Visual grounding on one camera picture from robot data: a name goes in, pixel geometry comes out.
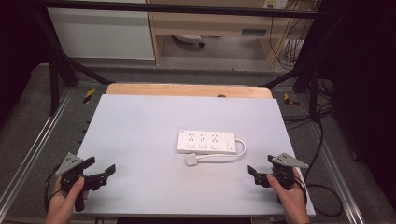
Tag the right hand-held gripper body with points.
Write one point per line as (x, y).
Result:
(288, 161)

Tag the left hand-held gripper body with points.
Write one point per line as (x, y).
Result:
(71, 164)

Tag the white power strip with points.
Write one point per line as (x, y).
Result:
(206, 141)

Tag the white plug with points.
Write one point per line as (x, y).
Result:
(190, 159)

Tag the person's left hand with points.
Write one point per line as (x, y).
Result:
(63, 203)

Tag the person's right hand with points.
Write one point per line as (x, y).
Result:
(291, 203)

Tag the yellow black tape strip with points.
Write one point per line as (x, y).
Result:
(89, 95)
(290, 100)

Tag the wooden table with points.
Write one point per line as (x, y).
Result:
(186, 90)

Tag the white cabinet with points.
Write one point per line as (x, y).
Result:
(102, 34)

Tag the light wooden desk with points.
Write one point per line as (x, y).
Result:
(214, 25)

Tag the white chair base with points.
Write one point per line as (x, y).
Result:
(188, 39)

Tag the aluminium floor rail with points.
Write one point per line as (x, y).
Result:
(34, 146)
(339, 177)

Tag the white wall socket strip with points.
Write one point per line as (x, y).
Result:
(275, 3)

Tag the black metal frame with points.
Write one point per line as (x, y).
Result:
(186, 9)

